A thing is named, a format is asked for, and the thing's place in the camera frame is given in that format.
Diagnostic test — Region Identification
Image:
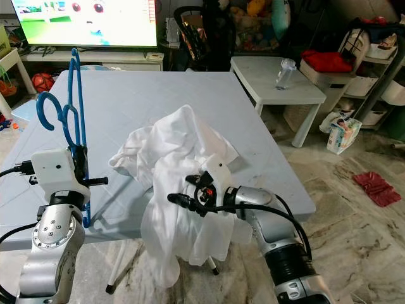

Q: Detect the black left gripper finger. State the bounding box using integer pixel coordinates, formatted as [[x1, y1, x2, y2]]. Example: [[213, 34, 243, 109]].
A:
[[73, 145, 91, 186]]

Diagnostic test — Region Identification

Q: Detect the white shirt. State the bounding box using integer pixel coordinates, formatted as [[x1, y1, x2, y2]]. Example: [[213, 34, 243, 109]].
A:
[[108, 104, 241, 289]]

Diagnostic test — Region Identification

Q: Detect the blue plastic hanger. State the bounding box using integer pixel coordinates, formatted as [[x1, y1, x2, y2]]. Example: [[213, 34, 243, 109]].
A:
[[36, 49, 92, 229]]

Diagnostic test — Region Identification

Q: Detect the light blue plastic box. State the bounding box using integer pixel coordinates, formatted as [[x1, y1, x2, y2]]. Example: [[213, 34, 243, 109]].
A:
[[9, 99, 39, 130]]

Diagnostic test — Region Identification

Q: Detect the grey folding table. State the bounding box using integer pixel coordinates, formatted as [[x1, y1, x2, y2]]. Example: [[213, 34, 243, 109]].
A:
[[0, 70, 317, 295]]

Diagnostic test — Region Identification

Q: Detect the red ball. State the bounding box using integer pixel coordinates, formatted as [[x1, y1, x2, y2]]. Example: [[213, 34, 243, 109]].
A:
[[32, 72, 56, 93]]

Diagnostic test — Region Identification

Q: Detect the white television stand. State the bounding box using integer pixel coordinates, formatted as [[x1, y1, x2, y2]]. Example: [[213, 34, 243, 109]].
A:
[[22, 49, 165, 70]]

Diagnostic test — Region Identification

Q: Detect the white toy table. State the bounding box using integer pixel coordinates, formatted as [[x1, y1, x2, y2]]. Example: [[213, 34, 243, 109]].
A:
[[0, 49, 26, 105]]

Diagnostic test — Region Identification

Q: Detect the white side table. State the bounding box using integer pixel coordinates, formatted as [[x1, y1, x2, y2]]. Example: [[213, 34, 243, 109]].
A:
[[230, 56, 328, 148]]

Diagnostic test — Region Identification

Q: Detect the flat screen television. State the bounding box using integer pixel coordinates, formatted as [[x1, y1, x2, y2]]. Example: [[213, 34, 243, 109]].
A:
[[13, 0, 159, 48]]

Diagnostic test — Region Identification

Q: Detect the clear water bottle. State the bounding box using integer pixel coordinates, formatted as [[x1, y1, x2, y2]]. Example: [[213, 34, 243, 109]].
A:
[[275, 58, 298, 91]]

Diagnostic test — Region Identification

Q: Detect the white diaper pack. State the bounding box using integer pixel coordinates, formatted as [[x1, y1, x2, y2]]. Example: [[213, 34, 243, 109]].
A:
[[327, 117, 363, 155]]

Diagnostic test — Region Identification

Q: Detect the black stroller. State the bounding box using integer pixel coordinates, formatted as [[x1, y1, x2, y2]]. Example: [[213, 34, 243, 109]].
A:
[[174, 5, 235, 72]]

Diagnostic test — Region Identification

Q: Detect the white storage bin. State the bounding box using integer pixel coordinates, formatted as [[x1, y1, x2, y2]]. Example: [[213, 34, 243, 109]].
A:
[[301, 63, 355, 86]]

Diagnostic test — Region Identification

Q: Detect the red floor cloth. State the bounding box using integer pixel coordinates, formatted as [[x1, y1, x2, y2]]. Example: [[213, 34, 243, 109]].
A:
[[352, 171, 402, 208]]

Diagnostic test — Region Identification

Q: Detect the red folded cloth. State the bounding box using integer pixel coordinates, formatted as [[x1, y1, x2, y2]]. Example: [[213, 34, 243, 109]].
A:
[[301, 49, 353, 72]]

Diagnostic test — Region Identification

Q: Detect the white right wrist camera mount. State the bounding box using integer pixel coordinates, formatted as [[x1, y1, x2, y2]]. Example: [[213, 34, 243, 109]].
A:
[[201, 155, 232, 191]]

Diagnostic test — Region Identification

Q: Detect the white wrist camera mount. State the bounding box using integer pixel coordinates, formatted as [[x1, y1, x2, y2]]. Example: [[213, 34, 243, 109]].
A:
[[201, 155, 232, 191], [30, 149, 90, 203]]

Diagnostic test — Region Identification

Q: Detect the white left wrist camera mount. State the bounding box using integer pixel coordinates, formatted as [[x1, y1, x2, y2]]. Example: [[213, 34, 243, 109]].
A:
[[30, 149, 90, 203]]

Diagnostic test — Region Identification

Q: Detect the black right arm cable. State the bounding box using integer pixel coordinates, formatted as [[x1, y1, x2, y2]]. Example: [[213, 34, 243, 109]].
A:
[[202, 199, 314, 259]]

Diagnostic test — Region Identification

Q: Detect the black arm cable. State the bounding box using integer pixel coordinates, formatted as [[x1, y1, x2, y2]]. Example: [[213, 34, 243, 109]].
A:
[[0, 161, 46, 304], [202, 199, 314, 259]]

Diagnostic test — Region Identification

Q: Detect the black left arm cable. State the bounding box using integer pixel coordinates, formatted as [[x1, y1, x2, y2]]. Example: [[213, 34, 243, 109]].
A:
[[0, 161, 46, 304]]

